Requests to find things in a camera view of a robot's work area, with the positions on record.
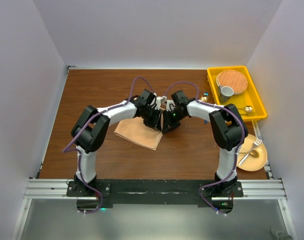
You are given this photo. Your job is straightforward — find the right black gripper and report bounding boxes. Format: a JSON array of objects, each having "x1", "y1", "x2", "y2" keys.
[{"x1": 162, "y1": 109, "x2": 186, "y2": 134}]

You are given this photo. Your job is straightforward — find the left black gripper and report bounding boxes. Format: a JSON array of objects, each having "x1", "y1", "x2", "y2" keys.
[{"x1": 142, "y1": 106, "x2": 162, "y2": 132}]

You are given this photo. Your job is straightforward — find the peach satin napkin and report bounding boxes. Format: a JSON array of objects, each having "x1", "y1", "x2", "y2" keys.
[{"x1": 114, "y1": 117, "x2": 163, "y2": 150}]

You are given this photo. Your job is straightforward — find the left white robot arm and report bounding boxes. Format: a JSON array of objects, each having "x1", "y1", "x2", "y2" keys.
[{"x1": 71, "y1": 89, "x2": 162, "y2": 196}]

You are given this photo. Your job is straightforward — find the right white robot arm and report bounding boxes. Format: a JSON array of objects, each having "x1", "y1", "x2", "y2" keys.
[{"x1": 162, "y1": 90, "x2": 248, "y2": 197}]

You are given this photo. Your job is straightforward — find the gold spoon on table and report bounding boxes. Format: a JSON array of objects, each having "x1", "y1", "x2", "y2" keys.
[{"x1": 200, "y1": 95, "x2": 209, "y2": 102}]

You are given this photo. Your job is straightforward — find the grey white cup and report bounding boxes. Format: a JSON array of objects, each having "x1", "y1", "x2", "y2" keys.
[{"x1": 219, "y1": 86, "x2": 234, "y2": 103}]

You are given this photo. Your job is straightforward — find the woven orange round plate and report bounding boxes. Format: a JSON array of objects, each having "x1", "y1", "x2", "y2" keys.
[{"x1": 216, "y1": 70, "x2": 248, "y2": 95}]

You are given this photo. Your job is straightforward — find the gold black spoon in tray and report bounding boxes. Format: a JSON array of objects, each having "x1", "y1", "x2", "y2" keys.
[{"x1": 238, "y1": 105, "x2": 254, "y2": 114}]

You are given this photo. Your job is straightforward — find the yellow plastic tray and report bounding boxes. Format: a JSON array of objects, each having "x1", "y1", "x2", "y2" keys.
[{"x1": 207, "y1": 65, "x2": 268, "y2": 122}]

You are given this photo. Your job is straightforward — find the beige round plate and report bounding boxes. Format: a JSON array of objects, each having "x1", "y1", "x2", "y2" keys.
[{"x1": 237, "y1": 134, "x2": 268, "y2": 172}]

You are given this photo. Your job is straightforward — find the gold spoon on plate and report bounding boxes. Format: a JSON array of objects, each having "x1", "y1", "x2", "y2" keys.
[{"x1": 239, "y1": 150, "x2": 260, "y2": 158}]

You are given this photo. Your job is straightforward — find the silver fork on plate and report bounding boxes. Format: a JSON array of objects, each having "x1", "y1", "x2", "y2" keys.
[{"x1": 238, "y1": 136, "x2": 264, "y2": 166}]

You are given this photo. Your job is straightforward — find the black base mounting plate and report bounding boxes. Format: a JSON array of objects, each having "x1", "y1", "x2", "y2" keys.
[{"x1": 66, "y1": 179, "x2": 244, "y2": 213}]

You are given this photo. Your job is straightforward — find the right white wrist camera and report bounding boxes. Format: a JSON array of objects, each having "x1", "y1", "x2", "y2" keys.
[{"x1": 162, "y1": 96, "x2": 175, "y2": 112}]

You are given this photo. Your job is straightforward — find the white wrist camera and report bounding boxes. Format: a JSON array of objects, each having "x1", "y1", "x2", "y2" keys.
[
  {"x1": 151, "y1": 93, "x2": 167, "y2": 110},
  {"x1": 162, "y1": 96, "x2": 175, "y2": 112}
]

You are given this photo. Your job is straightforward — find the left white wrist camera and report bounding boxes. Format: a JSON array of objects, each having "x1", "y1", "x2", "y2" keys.
[{"x1": 151, "y1": 93, "x2": 167, "y2": 110}]

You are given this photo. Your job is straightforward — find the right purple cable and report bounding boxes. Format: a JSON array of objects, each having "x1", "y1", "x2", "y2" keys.
[{"x1": 164, "y1": 81, "x2": 246, "y2": 218}]

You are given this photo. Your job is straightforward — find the purple cable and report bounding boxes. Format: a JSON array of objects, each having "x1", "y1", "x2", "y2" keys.
[
  {"x1": 61, "y1": 76, "x2": 155, "y2": 215},
  {"x1": 164, "y1": 81, "x2": 246, "y2": 218}
]

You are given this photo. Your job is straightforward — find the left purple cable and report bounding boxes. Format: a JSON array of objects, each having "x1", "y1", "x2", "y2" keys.
[{"x1": 61, "y1": 76, "x2": 155, "y2": 215}]

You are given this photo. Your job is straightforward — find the aluminium rail frame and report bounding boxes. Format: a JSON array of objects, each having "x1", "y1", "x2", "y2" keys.
[{"x1": 10, "y1": 119, "x2": 298, "y2": 240}]

